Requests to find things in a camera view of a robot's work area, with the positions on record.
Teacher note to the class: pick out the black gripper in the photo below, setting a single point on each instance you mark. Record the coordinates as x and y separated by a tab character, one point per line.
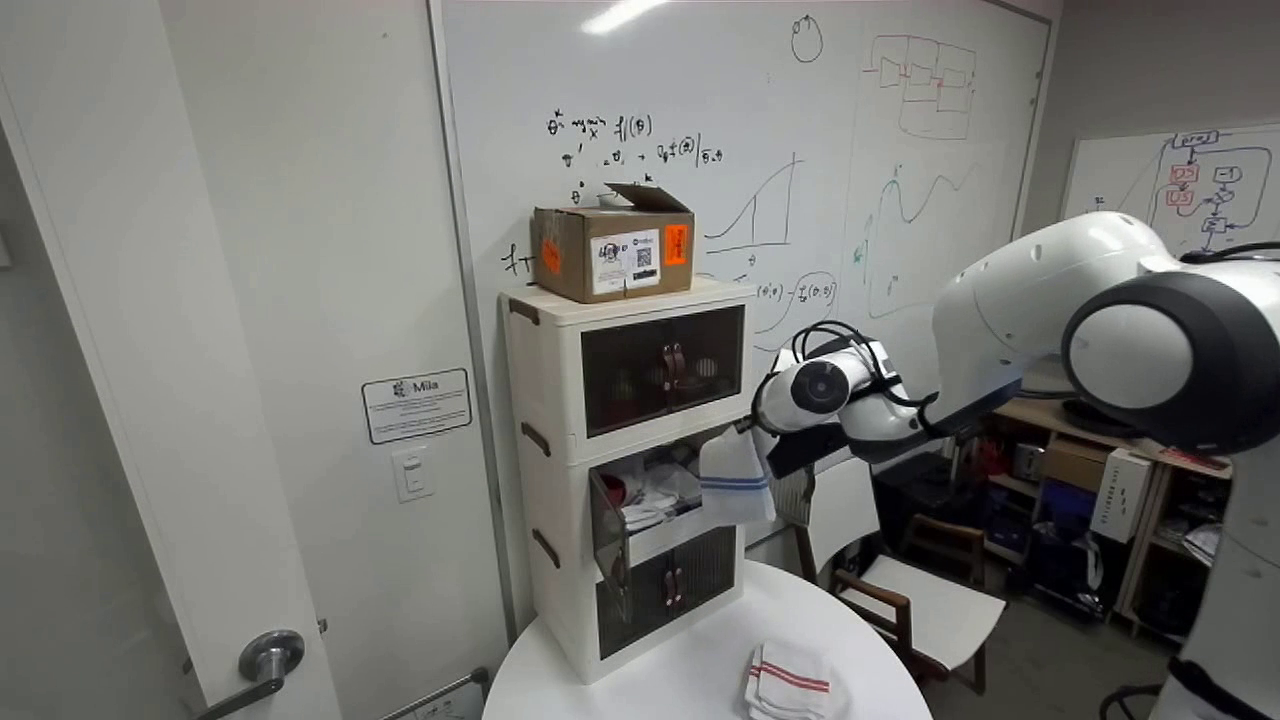
815	451

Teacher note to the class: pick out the blue-striped white tea towel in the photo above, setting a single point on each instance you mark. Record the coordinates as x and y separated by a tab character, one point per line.
739	466

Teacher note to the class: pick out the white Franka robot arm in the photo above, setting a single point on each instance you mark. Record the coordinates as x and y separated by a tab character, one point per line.
1041	294

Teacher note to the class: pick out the red-striped white tea towel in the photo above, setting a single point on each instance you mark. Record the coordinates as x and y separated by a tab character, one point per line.
786	682

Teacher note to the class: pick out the white three-tier cabinet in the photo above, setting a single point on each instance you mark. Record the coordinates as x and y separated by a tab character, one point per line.
545	387

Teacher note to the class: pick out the small brown cardboard box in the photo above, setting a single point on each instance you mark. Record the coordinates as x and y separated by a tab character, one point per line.
1075	460

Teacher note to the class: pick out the cardboard box with labels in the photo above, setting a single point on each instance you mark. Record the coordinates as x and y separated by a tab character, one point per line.
607	252

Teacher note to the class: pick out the white bag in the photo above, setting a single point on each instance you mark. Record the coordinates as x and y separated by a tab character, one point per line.
1123	492

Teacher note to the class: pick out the wooden storage shelf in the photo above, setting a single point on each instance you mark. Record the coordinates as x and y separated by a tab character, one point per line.
1174	520

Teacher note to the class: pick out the small whiteboard with drawings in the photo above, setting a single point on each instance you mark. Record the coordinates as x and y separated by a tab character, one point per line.
1184	180

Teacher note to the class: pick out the white door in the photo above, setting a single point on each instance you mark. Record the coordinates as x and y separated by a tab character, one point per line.
147	264

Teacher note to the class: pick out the large wall whiteboard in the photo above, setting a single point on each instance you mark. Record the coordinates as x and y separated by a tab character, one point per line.
866	132

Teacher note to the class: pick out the white wall sign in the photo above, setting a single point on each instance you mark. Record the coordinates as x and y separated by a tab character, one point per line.
417	406

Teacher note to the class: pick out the white light switch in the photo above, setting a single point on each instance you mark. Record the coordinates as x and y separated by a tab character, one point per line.
415	478

